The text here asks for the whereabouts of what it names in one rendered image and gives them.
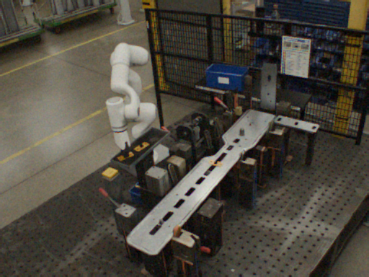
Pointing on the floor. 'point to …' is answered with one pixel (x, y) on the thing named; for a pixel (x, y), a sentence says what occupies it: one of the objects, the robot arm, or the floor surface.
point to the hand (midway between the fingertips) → (125, 152)
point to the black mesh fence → (253, 62)
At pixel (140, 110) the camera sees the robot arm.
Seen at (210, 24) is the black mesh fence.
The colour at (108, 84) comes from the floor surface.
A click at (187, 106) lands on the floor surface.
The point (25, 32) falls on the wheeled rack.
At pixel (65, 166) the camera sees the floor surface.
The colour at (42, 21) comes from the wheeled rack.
